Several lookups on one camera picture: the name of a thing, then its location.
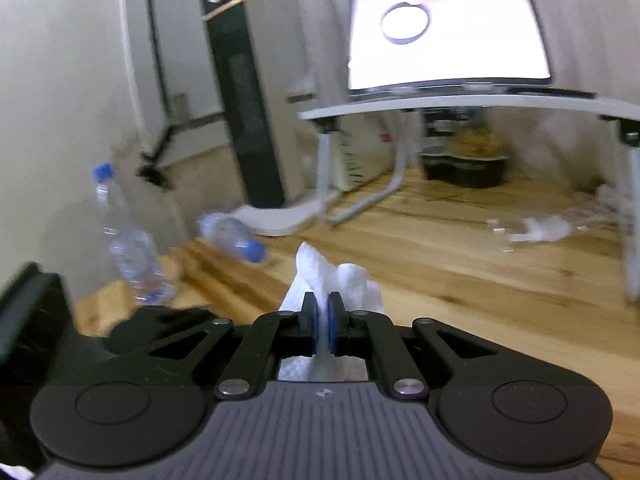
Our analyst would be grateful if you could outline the black and clear snack bag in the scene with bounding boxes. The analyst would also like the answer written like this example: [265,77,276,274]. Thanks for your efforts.
[420,110,508,188]

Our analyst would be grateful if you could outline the clear plastic bag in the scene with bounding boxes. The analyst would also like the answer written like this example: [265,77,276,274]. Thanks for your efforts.
[562,185,623,231]

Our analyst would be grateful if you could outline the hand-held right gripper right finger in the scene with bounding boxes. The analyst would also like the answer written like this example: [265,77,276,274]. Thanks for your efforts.
[327,292,526,401]

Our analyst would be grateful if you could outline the small clear plastic wrapper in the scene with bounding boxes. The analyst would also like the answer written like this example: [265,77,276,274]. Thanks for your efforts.
[487,217,516,253]

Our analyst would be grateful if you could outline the clear plastic water bottle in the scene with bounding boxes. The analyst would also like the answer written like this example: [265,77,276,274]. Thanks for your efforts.
[91,162,176,306]
[196,212,267,264]

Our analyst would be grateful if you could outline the beige cloth cover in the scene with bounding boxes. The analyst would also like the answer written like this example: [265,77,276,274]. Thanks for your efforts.
[525,0,640,196]

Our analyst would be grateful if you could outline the black and white tower heater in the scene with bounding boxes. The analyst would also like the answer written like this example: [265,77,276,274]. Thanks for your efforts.
[197,0,331,237]

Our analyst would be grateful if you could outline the black tripod stand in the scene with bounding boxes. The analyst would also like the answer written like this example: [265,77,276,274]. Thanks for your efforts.
[135,0,226,191]

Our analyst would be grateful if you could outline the white paper bag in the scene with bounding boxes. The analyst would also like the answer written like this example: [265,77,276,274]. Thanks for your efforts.
[337,110,401,193]

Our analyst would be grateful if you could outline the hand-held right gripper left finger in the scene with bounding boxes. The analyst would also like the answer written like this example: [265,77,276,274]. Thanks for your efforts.
[117,292,321,401]

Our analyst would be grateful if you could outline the crumpled white wrapper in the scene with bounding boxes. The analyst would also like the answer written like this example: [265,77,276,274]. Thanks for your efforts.
[510,215,573,243]

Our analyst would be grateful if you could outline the white wall pipe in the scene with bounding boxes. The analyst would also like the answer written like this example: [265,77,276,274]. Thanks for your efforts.
[120,0,146,131]

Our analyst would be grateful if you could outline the white paper towel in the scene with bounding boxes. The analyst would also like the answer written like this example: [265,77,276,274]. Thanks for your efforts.
[276,241,386,383]

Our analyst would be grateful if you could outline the white folding lap table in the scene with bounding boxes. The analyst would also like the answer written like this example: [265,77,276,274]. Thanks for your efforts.
[297,92,640,303]

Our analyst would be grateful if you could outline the silver laptop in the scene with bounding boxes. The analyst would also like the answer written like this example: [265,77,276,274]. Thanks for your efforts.
[346,0,598,100]

